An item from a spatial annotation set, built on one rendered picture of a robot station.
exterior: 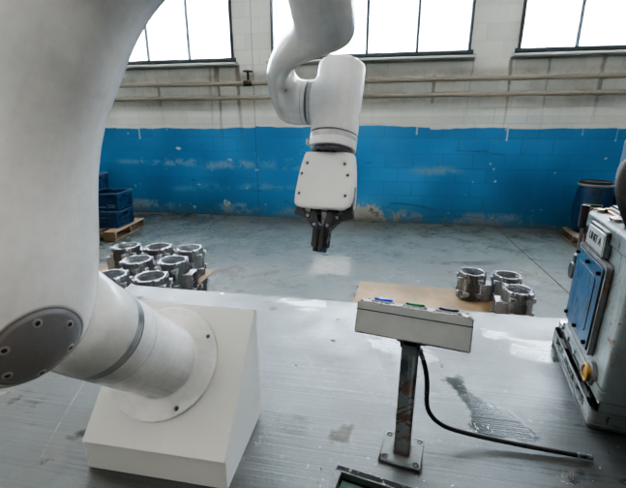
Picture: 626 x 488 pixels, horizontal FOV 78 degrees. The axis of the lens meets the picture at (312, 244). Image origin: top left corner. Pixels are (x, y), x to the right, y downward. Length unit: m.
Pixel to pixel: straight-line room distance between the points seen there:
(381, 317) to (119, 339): 0.36
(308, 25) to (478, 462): 0.72
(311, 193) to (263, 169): 5.37
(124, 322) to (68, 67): 0.29
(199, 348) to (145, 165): 6.25
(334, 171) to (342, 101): 0.12
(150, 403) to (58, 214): 0.43
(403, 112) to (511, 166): 1.63
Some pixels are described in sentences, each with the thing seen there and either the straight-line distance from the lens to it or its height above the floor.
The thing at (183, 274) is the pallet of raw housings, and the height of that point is 0.47.
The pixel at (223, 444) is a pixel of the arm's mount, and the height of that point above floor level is 0.87.
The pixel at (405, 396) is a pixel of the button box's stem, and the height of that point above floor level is 0.92.
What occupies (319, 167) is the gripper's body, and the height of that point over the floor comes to 1.27.
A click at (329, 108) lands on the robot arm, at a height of 1.37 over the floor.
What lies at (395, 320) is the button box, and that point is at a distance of 0.61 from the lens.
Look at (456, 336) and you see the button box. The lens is 0.60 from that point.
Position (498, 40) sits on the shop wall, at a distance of 5.97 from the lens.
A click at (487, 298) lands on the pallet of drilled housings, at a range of 3.05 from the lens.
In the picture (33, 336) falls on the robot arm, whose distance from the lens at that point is 0.37.
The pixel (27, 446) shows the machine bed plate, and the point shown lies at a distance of 0.91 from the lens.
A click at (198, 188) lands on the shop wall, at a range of 6.47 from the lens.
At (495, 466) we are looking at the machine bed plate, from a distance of 0.80.
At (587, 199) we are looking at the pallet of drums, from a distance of 5.54.
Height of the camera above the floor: 1.33
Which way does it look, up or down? 17 degrees down
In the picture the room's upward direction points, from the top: straight up
